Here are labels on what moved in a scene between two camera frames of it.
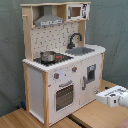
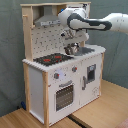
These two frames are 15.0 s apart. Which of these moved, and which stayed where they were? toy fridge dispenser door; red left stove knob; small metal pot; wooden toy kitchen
Moved: small metal pot
Stayed: toy fridge dispenser door; red left stove knob; wooden toy kitchen
